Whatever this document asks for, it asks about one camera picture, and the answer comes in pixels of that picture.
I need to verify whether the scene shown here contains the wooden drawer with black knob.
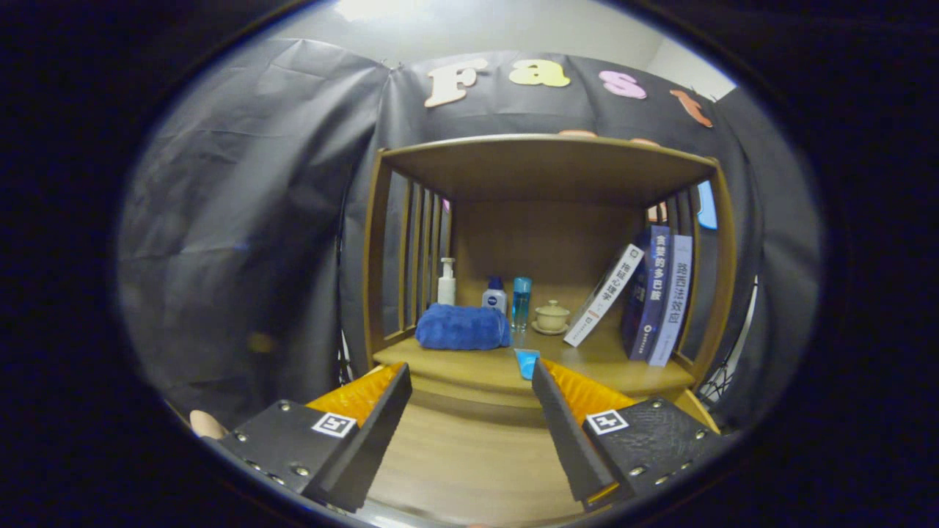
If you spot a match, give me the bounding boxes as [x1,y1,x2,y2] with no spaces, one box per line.
[363,378,721,521]

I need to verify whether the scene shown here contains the white book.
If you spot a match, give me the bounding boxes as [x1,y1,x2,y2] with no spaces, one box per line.
[563,243,645,348]

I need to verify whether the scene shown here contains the blue folded towel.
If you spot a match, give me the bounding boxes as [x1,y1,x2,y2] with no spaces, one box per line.
[415,304,512,351]

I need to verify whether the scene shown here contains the black metal stand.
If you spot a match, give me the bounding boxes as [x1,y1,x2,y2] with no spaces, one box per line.
[697,275,760,408]

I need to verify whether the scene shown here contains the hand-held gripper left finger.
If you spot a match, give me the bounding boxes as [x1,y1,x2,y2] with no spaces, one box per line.
[219,362,414,514]

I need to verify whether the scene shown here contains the white pump bottle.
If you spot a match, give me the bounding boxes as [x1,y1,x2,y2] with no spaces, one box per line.
[437,257,457,307]

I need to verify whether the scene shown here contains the beige lidded ceramic cup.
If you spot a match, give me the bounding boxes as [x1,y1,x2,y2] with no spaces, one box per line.
[531,299,571,336]

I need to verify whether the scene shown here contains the clear blue bottle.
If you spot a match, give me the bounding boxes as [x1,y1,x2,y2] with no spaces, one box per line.
[511,276,533,332]

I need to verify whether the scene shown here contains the wooden cabinet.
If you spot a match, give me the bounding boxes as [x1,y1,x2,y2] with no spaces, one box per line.
[363,133,738,411]

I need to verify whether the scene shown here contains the white bottle with blue cap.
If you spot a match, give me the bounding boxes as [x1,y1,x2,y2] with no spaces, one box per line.
[482,276,508,315]

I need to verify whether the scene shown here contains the dark blue book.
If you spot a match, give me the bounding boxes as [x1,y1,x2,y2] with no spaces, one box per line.
[621,225,671,361]

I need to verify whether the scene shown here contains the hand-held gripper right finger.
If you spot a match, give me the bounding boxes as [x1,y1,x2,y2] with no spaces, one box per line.
[531,359,727,514]

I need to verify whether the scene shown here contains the light purple book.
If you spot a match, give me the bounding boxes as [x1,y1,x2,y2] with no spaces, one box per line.
[647,235,693,367]

